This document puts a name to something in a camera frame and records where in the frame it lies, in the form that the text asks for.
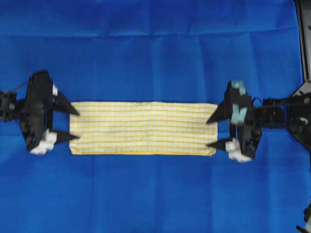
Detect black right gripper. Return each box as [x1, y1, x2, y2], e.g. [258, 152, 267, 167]
[206, 81, 262, 163]

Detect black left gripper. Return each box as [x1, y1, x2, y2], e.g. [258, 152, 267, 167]
[18, 70, 80, 155]

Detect yellow white checked towel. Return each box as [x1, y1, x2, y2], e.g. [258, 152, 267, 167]
[69, 101, 218, 156]

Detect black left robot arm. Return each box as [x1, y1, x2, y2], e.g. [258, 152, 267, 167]
[0, 70, 80, 155]

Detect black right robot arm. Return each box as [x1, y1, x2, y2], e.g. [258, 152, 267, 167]
[206, 80, 311, 163]

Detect blue table cloth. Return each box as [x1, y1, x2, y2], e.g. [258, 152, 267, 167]
[0, 0, 311, 233]

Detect black white object bottom right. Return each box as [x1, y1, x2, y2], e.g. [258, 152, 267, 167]
[296, 202, 311, 233]

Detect black frame at right edge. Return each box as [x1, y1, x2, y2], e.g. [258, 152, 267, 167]
[293, 0, 311, 84]

